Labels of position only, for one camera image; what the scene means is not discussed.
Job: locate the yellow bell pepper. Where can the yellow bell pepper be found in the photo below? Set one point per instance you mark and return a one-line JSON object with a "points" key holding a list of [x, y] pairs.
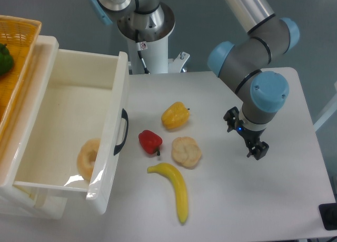
{"points": [[175, 116]]}

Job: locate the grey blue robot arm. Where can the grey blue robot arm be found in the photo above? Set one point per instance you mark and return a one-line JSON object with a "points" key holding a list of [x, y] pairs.
{"points": [[238, 66]]}

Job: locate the red bell pepper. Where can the red bell pepper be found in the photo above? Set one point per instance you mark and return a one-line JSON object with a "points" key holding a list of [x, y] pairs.
{"points": [[150, 142]]}

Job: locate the green bell pepper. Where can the green bell pepper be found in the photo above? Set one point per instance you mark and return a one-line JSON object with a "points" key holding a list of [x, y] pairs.
{"points": [[7, 61]]}

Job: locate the yellow banana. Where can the yellow banana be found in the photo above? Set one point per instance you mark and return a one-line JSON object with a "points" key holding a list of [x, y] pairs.
{"points": [[171, 173]]}

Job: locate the black device at edge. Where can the black device at edge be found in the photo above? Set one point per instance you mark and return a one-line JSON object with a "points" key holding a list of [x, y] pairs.
{"points": [[328, 214]]}

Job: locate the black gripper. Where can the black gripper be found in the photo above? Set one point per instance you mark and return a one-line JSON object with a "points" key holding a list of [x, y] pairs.
{"points": [[249, 132]]}

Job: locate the white plastic drawer cabinet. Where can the white plastic drawer cabinet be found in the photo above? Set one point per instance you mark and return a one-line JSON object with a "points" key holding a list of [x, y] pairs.
{"points": [[15, 151]]}

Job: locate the round bread roll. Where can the round bread roll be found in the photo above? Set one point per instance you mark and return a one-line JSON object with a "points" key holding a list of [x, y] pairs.
{"points": [[186, 152]]}

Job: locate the black drawer handle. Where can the black drawer handle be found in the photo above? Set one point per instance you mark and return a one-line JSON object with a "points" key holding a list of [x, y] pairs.
{"points": [[123, 132]]}

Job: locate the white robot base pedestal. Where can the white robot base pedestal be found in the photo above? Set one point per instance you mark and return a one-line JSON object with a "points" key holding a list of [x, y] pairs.
{"points": [[147, 37]]}

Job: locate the bagel in drawer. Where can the bagel in drawer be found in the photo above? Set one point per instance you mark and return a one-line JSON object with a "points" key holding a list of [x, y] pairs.
{"points": [[86, 158]]}

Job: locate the orange plastic basket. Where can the orange plastic basket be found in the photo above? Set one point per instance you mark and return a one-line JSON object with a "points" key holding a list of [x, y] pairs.
{"points": [[19, 36]]}

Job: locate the white plastic top drawer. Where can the white plastic top drawer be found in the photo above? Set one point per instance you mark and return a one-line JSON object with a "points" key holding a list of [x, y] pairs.
{"points": [[84, 98]]}

